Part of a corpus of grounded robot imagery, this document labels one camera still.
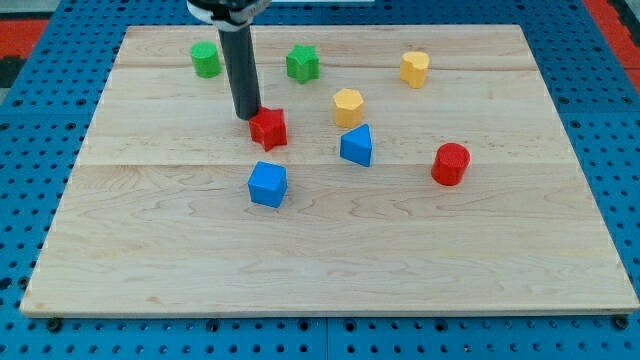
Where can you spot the red cylinder block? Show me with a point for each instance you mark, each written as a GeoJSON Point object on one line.
{"type": "Point", "coordinates": [450, 164]}

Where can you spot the green star block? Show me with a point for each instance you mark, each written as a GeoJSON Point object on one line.
{"type": "Point", "coordinates": [302, 63]}

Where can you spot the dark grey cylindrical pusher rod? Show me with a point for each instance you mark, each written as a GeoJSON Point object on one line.
{"type": "Point", "coordinates": [241, 71]}

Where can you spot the light wooden board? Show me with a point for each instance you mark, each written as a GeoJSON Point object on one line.
{"type": "Point", "coordinates": [156, 220]}

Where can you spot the red star block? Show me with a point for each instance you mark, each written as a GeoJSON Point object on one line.
{"type": "Point", "coordinates": [268, 128]}

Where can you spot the blue triangle block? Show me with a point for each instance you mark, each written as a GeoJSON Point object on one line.
{"type": "Point", "coordinates": [356, 145]}

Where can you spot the yellow heart block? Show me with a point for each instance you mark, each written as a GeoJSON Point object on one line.
{"type": "Point", "coordinates": [414, 68]}

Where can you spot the yellow hexagon block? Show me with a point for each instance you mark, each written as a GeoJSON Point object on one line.
{"type": "Point", "coordinates": [348, 108]}

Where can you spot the green cylinder block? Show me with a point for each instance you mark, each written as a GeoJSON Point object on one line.
{"type": "Point", "coordinates": [205, 59]}

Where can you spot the blue cube block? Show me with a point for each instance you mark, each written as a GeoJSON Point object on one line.
{"type": "Point", "coordinates": [268, 184]}

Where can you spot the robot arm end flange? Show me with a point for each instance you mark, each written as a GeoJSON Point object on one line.
{"type": "Point", "coordinates": [227, 15]}

